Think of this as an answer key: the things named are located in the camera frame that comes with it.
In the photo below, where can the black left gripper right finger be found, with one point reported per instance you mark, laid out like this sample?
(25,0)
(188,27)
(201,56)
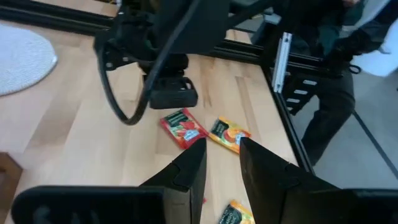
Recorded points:
(273,186)

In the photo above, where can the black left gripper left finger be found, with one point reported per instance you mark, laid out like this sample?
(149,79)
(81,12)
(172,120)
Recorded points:
(180,186)

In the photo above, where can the orange peach tea bag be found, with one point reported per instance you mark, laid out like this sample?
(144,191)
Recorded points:
(228,133)
(236,214)

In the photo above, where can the red strawberry tea bag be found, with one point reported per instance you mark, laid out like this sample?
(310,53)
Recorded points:
(183,127)

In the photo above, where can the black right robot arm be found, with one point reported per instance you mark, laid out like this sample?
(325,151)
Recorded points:
(202,25)

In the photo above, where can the person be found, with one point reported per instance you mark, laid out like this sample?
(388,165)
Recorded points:
(332,109)

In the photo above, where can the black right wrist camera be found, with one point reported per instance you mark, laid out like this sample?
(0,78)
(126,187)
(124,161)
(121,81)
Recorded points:
(172,93)

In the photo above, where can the black slotted mount plate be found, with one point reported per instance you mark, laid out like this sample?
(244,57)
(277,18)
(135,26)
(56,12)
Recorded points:
(300,90)

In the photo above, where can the silver mounting bracket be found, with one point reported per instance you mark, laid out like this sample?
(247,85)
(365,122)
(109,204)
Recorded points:
(281,62)

